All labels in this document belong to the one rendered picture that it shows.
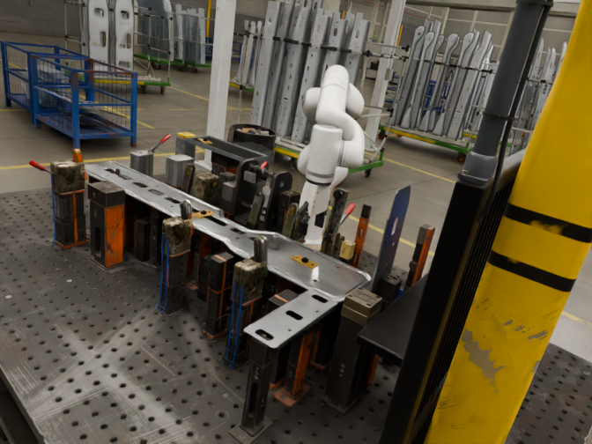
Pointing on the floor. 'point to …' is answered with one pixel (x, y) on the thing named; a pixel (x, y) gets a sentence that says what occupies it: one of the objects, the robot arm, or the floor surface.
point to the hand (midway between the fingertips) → (311, 227)
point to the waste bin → (260, 137)
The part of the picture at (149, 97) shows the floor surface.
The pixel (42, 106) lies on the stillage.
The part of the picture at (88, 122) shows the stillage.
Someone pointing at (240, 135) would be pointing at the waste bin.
